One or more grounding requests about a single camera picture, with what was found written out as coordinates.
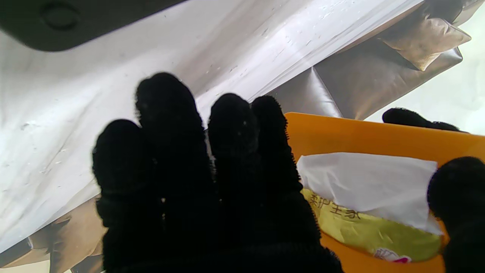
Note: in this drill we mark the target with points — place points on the brown leather sofa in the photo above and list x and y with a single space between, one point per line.
360 83

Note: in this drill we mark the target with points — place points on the brown sofa back cushion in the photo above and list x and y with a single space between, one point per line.
379 83
303 94

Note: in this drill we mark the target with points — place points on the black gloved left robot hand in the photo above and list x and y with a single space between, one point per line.
413 119

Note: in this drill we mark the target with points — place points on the black tissue box base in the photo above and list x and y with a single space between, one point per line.
75 22

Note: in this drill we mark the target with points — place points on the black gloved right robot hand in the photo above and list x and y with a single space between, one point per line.
212 212

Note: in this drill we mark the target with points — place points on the gold tissue pack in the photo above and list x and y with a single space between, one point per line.
363 182

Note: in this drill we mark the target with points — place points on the brown throw pillow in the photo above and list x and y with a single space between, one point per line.
75 242
428 41

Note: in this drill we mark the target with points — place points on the orange tissue box cover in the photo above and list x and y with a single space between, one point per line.
379 136

